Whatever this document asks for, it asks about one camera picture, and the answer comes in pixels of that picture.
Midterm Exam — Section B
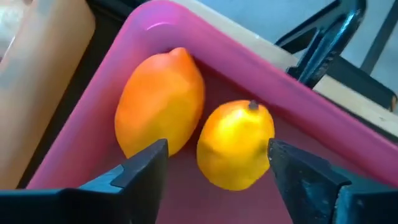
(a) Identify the pale yellow lemon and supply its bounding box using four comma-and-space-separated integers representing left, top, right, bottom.
196, 99, 276, 192

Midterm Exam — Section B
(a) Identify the black table mat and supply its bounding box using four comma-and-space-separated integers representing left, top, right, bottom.
17, 0, 147, 190

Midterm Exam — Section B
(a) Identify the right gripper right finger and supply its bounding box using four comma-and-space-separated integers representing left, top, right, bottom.
267, 138, 398, 224

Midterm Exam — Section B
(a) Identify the pink plastic basket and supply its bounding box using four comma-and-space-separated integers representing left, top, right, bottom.
26, 0, 398, 224

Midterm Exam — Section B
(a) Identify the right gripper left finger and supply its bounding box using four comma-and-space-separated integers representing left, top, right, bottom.
0, 138, 170, 224

